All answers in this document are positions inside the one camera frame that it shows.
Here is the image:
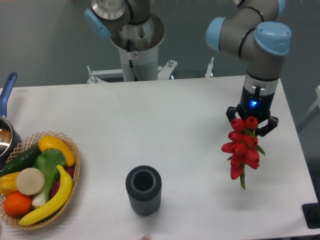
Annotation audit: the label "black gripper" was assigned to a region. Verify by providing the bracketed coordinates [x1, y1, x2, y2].
[226, 87, 279, 137]

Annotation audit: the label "red tulip bouquet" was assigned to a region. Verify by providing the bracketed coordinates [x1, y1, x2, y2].
[221, 116, 265, 189]

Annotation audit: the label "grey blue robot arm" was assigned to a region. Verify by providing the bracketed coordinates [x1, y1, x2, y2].
[84, 0, 292, 137]

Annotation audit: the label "dark grey ribbed vase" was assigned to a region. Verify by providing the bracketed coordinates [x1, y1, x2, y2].
[125, 165, 162, 216]

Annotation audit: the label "black device at table edge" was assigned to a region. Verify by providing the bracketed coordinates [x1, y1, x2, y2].
[301, 202, 320, 229]

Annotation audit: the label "dark red vegetable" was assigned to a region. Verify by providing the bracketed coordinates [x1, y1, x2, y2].
[50, 166, 75, 199]

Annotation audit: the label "yellow banana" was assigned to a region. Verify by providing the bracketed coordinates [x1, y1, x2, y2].
[18, 165, 73, 227]

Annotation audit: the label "green bok choy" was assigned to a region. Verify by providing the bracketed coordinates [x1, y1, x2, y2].
[32, 148, 66, 208]

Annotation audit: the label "green cucumber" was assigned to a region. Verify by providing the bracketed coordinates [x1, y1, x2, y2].
[0, 145, 41, 177]

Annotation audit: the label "beige round disc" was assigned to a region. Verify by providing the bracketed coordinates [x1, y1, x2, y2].
[15, 167, 45, 196]

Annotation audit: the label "orange fruit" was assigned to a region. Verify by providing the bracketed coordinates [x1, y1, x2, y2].
[3, 191, 32, 217]

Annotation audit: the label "yellow bell pepper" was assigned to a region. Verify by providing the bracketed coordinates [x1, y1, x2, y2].
[0, 172, 20, 196]

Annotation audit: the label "woven wicker basket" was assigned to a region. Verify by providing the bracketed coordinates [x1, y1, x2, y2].
[0, 130, 81, 231]

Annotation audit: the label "white frame at right edge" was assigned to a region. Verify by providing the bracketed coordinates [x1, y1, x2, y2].
[296, 85, 320, 134]

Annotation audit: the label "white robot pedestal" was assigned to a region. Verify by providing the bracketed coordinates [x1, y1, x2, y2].
[84, 9, 178, 82]

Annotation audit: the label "blue handled saucepan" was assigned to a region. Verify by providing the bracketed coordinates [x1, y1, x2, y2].
[0, 72, 21, 168]

